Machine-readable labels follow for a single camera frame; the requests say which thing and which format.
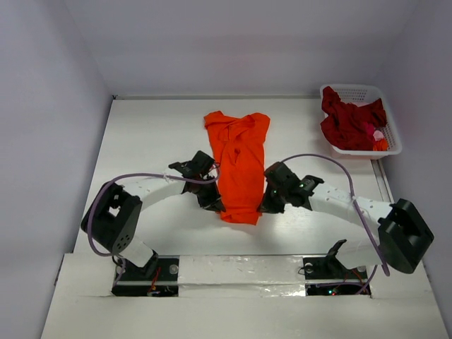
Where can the dark red t shirt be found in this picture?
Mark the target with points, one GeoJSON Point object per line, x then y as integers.
{"type": "Point", "coordinates": [343, 126]}

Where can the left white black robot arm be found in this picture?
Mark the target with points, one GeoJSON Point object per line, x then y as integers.
{"type": "Point", "coordinates": [112, 218]}

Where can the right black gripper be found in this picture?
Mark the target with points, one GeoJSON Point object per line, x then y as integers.
{"type": "Point", "coordinates": [270, 199]}

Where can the orange t shirt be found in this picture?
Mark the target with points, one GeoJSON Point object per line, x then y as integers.
{"type": "Point", "coordinates": [238, 147]}

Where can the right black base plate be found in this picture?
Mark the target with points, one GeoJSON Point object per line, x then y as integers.
{"type": "Point", "coordinates": [325, 276]}

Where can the small orange garment in basket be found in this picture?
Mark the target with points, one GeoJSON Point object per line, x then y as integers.
{"type": "Point", "coordinates": [380, 145]}

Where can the white plastic basket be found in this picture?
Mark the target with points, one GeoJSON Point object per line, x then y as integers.
{"type": "Point", "coordinates": [362, 95]}

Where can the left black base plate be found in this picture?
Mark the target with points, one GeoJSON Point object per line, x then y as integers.
{"type": "Point", "coordinates": [157, 279]}

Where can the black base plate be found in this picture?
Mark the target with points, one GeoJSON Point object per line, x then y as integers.
{"type": "Point", "coordinates": [325, 276]}
{"type": "Point", "coordinates": [157, 279]}

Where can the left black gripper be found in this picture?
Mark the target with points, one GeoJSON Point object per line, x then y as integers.
{"type": "Point", "coordinates": [212, 202]}

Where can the pink garment in basket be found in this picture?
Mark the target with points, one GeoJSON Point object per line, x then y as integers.
{"type": "Point", "coordinates": [372, 132]}

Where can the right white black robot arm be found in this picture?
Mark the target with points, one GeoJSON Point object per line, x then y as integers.
{"type": "Point", "coordinates": [397, 235]}

